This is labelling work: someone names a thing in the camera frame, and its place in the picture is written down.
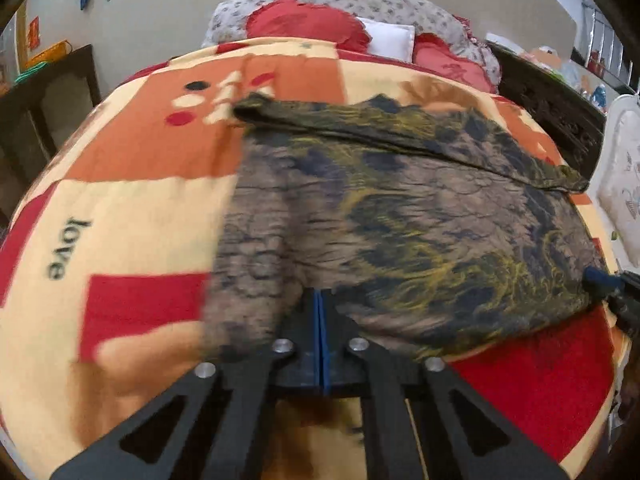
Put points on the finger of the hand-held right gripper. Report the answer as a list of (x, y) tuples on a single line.
[(597, 277)]

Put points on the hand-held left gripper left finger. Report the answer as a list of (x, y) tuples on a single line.
[(305, 360)]

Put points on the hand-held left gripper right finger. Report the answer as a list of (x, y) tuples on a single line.
[(340, 360)]

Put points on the dark floral patterned shirt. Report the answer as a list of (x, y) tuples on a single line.
[(400, 220)]

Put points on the white padded chair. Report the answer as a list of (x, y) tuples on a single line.
[(620, 175)]

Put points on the dark carved wooden nightstand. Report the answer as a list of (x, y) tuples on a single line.
[(545, 100)]

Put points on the pile of clutter on nightstand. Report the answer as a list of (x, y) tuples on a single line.
[(565, 67)]

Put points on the metal railing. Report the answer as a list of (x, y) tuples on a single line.
[(607, 45)]

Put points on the red orange printed blanket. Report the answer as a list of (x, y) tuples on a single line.
[(125, 210)]

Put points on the small red heart pillow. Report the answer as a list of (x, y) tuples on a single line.
[(450, 65)]

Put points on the white pillow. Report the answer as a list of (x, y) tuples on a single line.
[(390, 37)]

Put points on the large red heart pillow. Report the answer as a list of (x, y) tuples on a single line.
[(300, 20)]

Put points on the dark wooden cabinet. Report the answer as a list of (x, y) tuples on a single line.
[(65, 100)]

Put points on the orange bag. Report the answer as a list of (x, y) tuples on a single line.
[(50, 54)]

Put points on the red wall sticker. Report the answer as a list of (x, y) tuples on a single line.
[(34, 32)]

